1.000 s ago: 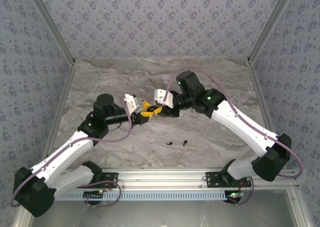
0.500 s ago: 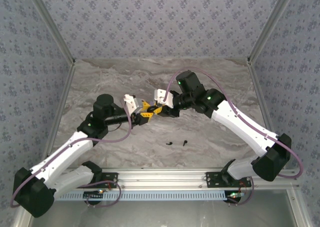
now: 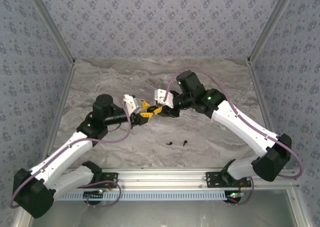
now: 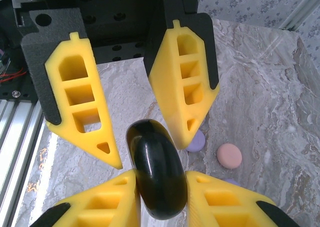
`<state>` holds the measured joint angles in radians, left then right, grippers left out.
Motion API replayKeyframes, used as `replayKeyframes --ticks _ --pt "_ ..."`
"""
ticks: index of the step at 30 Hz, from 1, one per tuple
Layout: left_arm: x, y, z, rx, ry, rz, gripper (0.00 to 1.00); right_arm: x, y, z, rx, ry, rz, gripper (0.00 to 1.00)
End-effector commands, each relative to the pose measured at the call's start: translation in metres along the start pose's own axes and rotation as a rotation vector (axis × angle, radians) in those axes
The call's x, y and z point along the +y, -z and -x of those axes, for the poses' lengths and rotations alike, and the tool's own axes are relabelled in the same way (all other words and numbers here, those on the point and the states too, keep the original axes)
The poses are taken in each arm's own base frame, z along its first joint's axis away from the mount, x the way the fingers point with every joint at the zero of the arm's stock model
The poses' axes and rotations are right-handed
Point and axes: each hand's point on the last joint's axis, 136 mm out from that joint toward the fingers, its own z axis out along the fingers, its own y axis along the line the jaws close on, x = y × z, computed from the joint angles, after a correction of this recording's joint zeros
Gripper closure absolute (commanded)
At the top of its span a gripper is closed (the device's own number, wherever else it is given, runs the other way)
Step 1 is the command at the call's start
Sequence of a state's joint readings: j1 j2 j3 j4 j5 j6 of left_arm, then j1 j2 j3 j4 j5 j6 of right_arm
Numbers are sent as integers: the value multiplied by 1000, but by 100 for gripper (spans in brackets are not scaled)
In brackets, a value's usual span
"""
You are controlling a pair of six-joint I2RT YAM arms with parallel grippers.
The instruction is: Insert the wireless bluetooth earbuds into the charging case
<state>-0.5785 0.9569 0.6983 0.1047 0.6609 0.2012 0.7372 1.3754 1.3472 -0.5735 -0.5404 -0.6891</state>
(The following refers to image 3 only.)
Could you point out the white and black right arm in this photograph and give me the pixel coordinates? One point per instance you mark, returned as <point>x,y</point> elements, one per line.
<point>245,129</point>

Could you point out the long aluminium base rail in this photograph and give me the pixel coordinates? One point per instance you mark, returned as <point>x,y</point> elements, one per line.
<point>162,178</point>

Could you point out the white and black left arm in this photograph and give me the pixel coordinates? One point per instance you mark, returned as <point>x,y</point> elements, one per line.
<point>62,152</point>

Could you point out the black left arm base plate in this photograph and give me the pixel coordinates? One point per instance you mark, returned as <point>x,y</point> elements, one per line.
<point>110,177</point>

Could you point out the small controller board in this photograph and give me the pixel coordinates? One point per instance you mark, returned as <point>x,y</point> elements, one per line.
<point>233,198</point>
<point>93,194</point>

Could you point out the aluminium corner post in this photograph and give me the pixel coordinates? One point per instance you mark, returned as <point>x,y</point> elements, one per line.
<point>52,24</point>
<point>270,24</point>

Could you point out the aluminium side rail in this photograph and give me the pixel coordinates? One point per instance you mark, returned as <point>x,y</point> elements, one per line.
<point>254,74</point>
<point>59,112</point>

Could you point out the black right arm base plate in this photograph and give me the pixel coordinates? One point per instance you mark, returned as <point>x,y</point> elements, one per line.
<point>212,179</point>

